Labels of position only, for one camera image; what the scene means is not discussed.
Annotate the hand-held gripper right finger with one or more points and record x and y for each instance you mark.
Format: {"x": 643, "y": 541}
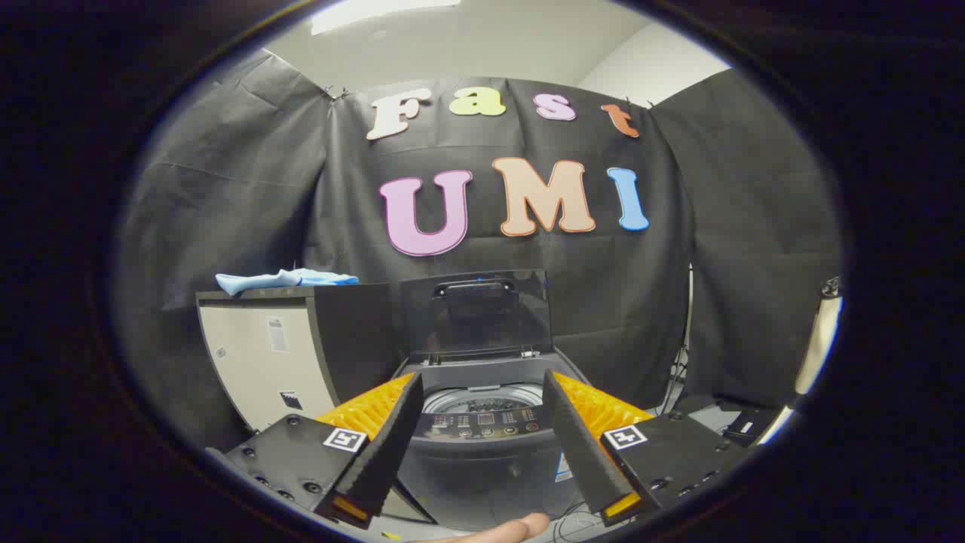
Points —
{"x": 580, "y": 445}

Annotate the grey washing machine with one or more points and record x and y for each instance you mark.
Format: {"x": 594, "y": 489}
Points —
{"x": 482, "y": 483}

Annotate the white pole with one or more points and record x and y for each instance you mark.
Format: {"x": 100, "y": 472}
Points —
{"x": 818, "y": 347}

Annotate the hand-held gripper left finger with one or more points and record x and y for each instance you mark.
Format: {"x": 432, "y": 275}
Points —
{"x": 388, "y": 445}

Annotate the black box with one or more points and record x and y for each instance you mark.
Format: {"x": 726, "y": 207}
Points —
{"x": 742, "y": 426}

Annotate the black backdrop cloth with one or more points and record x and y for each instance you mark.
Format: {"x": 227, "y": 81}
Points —
{"x": 264, "y": 188}

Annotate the grey white cabinet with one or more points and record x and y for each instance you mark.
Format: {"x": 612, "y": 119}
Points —
{"x": 256, "y": 362}

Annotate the light blue shirt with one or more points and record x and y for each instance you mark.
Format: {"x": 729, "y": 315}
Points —
{"x": 286, "y": 279}

